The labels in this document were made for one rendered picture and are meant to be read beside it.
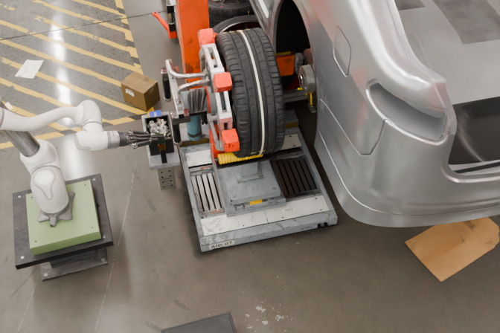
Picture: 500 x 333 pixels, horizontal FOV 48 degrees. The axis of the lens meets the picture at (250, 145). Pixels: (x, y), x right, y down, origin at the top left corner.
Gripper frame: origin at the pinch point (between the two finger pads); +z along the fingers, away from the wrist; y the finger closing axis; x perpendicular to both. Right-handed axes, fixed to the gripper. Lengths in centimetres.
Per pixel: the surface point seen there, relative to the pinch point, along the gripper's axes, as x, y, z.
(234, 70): -52, -12, 27
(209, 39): -47, 23, 25
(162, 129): 11.8, 19.0, 9.0
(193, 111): -31.5, -15.7, 9.8
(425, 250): 31, -71, 148
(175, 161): 22.3, 3.5, 14.4
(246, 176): 32, -3, 59
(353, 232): 41, -46, 117
